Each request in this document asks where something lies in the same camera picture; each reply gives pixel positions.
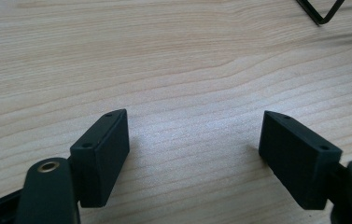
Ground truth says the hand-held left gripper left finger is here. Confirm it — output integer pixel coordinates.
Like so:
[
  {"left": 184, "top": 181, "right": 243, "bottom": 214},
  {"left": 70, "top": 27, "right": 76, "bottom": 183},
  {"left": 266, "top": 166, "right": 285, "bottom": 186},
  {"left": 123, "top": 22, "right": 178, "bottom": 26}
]
[{"left": 69, "top": 108, "right": 131, "bottom": 209}]

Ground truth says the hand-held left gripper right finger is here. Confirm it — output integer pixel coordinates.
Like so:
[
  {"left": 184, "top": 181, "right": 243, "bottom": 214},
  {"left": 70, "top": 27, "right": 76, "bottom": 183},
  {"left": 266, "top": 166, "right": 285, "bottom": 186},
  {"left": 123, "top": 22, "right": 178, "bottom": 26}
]
[{"left": 258, "top": 110, "right": 344, "bottom": 211}]

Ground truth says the black wire frame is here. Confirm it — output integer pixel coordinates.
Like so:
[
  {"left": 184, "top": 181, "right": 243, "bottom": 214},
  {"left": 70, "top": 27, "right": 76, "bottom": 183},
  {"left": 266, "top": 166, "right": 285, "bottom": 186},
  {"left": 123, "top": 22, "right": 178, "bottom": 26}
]
[{"left": 295, "top": 0, "right": 346, "bottom": 26}]

